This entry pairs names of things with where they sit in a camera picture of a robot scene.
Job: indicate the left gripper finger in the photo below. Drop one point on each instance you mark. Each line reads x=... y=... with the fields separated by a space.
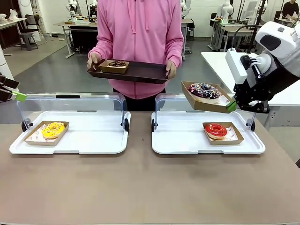
x=9 y=83
x=14 y=96

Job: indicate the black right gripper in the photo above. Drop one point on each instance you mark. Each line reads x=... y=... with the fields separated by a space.
x=257 y=86

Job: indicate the printed paper liner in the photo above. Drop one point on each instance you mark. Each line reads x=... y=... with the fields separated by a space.
x=35 y=137
x=233 y=134
x=222 y=100

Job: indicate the cardboard box sprinkled dark donut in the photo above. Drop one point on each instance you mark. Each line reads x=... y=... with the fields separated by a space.
x=204 y=106

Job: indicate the dark donut coloured sprinkles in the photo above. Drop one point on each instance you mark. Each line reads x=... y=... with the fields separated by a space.
x=204 y=90

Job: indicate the cardboard box chocolate donut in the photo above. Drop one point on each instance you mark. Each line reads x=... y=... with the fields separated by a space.
x=113 y=69

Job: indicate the black serving tray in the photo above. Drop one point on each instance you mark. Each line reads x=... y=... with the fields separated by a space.
x=145 y=72

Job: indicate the chocolate glazed donut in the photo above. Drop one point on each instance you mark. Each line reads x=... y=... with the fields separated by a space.
x=117 y=63

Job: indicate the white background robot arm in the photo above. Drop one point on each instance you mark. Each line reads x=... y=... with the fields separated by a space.
x=72 y=9
x=92 y=8
x=225 y=9
x=249 y=9

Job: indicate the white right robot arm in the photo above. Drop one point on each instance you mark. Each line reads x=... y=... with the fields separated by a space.
x=288 y=47

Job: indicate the person left forearm pink sleeve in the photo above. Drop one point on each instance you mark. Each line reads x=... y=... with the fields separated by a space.
x=175 y=54

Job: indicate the person right forearm pink sleeve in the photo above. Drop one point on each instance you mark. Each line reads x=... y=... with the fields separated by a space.
x=99 y=49

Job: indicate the red glazed donut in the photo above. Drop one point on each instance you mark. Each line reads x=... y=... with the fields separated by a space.
x=216 y=131

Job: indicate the cardboard box red donut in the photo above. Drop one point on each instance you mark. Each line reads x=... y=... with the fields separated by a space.
x=225 y=143

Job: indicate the cardboard box yellow donut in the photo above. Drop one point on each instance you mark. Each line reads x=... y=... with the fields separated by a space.
x=35 y=143

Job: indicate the yellow sprinkled donut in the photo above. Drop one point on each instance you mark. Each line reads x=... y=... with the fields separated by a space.
x=52 y=131

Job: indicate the person black trousers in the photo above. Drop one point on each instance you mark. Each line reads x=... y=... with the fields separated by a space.
x=140 y=103

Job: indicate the background person black shirt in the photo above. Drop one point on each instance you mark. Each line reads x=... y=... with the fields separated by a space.
x=290 y=9

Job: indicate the person torso pink hoodie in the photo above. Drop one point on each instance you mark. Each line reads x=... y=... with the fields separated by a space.
x=140 y=35

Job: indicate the person left hand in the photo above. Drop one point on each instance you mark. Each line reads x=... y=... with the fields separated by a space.
x=171 y=69

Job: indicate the person right hand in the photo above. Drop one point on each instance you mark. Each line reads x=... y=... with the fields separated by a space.
x=92 y=59

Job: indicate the black office chair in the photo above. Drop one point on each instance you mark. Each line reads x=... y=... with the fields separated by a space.
x=29 y=35

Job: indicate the large white table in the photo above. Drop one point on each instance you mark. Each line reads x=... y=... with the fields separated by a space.
x=215 y=63

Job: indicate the clear hinged tray lid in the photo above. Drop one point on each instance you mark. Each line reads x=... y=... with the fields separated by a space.
x=168 y=103
x=70 y=103

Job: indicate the white background table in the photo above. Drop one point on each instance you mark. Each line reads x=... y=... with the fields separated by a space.
x=9 y=24

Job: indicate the white figure on table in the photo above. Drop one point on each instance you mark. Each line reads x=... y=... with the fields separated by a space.
x=13 y=14

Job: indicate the white plastic display tray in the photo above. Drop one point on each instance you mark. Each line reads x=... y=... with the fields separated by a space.
x=89 y=140
x=182 y=140

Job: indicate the grey background workbench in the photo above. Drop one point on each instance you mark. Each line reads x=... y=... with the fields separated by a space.
x=232 y=30

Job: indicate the wooden top background table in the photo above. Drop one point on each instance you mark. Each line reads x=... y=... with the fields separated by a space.
x=68 y=24

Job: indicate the black cabinet under table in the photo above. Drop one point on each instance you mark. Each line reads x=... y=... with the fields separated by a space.
x=80 y=38

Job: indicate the white rounded pedestal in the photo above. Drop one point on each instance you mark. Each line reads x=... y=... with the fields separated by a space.
x=5 y=68

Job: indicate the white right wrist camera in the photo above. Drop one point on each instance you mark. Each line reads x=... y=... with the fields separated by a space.
x=235 y=65

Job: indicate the black camera stand pole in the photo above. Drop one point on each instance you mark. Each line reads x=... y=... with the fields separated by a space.
x=261 y=14

